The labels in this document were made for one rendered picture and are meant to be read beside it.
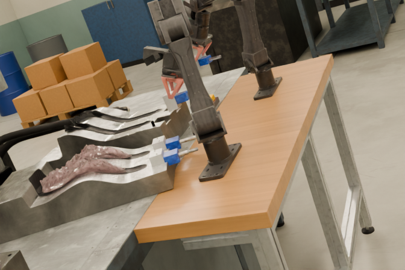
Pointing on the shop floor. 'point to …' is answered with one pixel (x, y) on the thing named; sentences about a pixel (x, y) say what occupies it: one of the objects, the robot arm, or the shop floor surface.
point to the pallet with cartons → (70, 85)
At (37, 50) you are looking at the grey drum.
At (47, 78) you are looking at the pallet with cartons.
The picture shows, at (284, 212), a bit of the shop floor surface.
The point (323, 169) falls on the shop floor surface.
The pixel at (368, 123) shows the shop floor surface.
